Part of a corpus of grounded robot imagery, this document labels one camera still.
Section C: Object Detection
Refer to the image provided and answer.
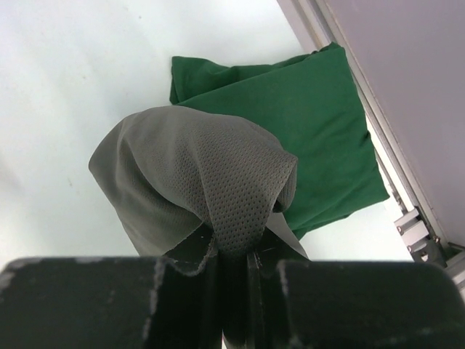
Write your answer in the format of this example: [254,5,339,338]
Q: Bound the grey t shirt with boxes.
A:
[89,106,298,257]

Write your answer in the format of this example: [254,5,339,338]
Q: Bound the green folded t shirt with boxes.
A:
[169,43,389,238]

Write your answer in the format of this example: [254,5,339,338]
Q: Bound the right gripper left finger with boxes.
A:
[1,227,222,348]

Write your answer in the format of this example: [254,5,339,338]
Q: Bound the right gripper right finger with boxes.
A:
[247,231,464,348]

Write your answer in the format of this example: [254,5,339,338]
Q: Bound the aluminium frame rail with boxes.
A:
[279,1,464,290]

